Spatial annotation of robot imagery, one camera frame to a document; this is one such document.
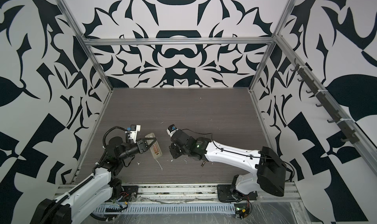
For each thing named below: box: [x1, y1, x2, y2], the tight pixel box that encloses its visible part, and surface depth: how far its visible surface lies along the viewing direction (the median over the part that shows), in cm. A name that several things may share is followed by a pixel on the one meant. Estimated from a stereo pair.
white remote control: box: [145, 132, 163, 159], surface depth 79 cm
